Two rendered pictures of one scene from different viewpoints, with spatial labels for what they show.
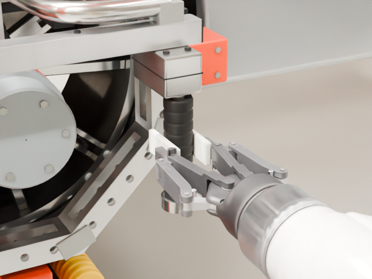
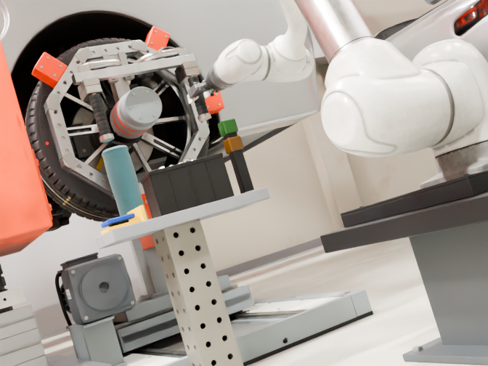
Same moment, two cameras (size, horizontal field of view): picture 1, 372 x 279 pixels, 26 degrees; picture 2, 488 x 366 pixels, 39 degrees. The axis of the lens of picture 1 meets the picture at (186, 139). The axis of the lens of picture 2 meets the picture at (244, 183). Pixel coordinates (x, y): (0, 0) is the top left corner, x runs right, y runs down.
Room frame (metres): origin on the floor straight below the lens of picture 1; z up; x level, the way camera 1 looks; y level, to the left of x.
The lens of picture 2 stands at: (-1.39, -0.08, 0.35)
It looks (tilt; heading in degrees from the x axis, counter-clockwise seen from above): 4 degrees up; 1
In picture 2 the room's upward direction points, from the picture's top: 17 degrees counter-clockwise
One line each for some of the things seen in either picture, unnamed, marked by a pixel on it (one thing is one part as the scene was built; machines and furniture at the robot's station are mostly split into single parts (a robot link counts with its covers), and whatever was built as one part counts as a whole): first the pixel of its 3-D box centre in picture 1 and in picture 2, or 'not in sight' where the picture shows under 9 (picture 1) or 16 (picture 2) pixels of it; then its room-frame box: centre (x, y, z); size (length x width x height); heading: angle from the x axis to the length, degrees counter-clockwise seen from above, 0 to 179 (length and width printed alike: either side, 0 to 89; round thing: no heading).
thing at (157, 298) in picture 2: not in sight; (157, 268); (1.17, 0.35, 0.32); 0.40 x 0.30 x 0.28; 118
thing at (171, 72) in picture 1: (166, 63); (186, 71); (0.92, 0.02, 0.93); 0.09 x 0.05 x 0.05; 28
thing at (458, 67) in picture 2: not in sight; (453, 96); (0.01, -0.52, 0.49); 0.18 x 0.16 x 0.22; 122
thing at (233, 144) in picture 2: not in sight; (233, 144); (0.49, -0.06, 0.59); 0.04 x 0.04 x 0.04; 28
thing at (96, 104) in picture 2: not in sight; (100, 116); (0.73, 0.31, 0.83); 0.04 x 0.04 x 0.16
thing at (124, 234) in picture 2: not in sight; (184, 217); (0.40, 0.12, 0.44); 0.43 x 0.17 x 0.03; 118
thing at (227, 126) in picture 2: not in sight; (227, 127); (0.49, -0.06, 0.64); 0.04 x 0.04 x 0.04; 28
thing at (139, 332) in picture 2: not in sight; (172, 317); (1.17, 0.35, 0.13); 0.50 x 0.36 x 0.10; 118
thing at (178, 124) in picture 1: (178, 149); (198, 96); (0.89, 0.01, 0.83); 0.04 x 0.04 x 0.16
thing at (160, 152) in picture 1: (160, 161); not in sight; (0.84, 0.03, 0.83); 0.05 x 0.03 x 0.01; 28
